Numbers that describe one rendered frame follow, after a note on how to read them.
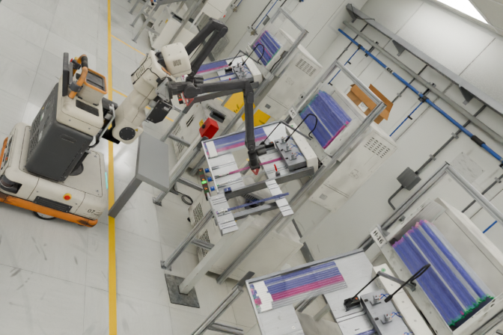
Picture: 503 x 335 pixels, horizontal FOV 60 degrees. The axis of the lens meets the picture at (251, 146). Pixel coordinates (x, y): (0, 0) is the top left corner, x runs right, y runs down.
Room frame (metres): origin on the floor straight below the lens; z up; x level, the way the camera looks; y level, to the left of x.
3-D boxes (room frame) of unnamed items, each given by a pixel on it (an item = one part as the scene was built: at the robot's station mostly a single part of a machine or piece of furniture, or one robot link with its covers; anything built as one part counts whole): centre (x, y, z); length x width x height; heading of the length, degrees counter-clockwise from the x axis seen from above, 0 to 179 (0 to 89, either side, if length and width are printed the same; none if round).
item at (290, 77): (4.66, 0.40, 0.95); 1.35 x 0.82 x 1.90; 123
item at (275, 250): (3.44, -0.38, 0.31); 0.70 x 0.65 x 0.62; 33
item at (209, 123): (3.78, 0.40, 0.39); 0.24 x 0.24 x 0.78; 33
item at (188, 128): (4.54, 0.56, 0.66); 1.01 x 0.73 x 1.31; 123
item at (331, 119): (3.32, -0.31, 1.52); 0.51 x 0.13 x 0.27; 33
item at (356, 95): (3.58, -0.50, 1.82); 0.68 x 0.30 x 0.20; 33
